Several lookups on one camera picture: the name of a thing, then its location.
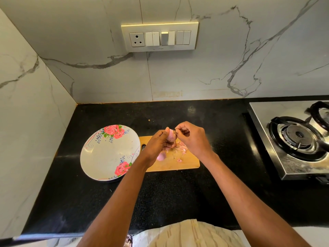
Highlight wooden cutting board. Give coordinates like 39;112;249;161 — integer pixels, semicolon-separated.
139;135;200;172

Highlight pile of onion peels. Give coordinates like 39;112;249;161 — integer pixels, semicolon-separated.
176;141;189;163

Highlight person's left hand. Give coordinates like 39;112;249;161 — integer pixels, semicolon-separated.
137;128;175;169

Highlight person's left forearm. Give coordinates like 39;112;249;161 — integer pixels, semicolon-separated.
78;159;154;247

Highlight stainless steel gas stove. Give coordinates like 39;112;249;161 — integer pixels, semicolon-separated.
248;100;329;180

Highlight white wall switch panel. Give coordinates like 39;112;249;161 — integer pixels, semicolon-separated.
121;22;199;52

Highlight beige striped garment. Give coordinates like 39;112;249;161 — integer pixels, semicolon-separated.
133;219;245;247

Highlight black stone countertop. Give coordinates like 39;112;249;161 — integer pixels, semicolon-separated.
21;96;329;235

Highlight white floral plate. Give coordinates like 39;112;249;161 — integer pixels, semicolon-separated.
80;124;141;181

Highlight black stove burner grate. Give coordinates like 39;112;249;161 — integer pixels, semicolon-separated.
268;116;329;162
308;101;329;131

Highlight person's right forearm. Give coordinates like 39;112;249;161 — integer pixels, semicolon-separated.
200;153;312;247

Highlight person's right hand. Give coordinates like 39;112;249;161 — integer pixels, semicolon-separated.
175;121;215;163

